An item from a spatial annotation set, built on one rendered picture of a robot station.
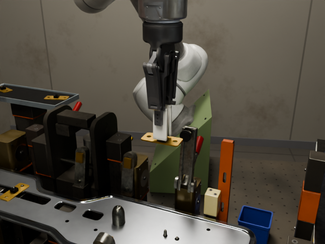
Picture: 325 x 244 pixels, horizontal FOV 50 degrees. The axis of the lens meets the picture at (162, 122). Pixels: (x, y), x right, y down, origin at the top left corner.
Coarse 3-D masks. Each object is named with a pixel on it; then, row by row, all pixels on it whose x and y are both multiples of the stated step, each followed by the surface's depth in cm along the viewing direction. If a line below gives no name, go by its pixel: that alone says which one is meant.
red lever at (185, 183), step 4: (200, 136) 100; (200, 140) 98; (196, 144) 98; (200, 144) 98; (196, 148) 97; (200, 148) 98; (196, 152) 97; (196, 156) 96; (184, 176) 93; (188, 176) 93; (184, 180) 92; (184, 184) 92
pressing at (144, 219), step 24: (0, 168) 111; (48, 192) 99; (0, 216) 91; (24, 216) 90; (48, 216) 90; (72, 216) 90; (144, 216) 90; (168, 216) 90; (192, 216) 89; (72, 240) 82; (120, 240) 82; (144, 240) 82; (168, 240) 82; (192, 240) 82; (216, 240) 82; (240, 240) 82
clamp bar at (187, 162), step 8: (184, 128) 88; (192, 128) 88; (184, 136) 86; (192, 136) 88; (184, 144) 90; (192, 144) 88; (184, 152) 91; (192, 152) 89; (184, 160) 91; (192, 160) 89; (184, 168) 92; (192, 168) 90; (192, 176) 92
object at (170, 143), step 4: (144, 136) 75; (148, 136) 75; (152, 136) 75; (144, 140) 73; (148, 140) 73; (152, 140) 73; (156, 140) 73; (160, 140) 73; (168, 140) 73; (172, 140) 73; (176, 140) 73; (180, 140) 73; (164, 144) 72; (168, 144) 71; (172, 144) 71; (176, 144) 71
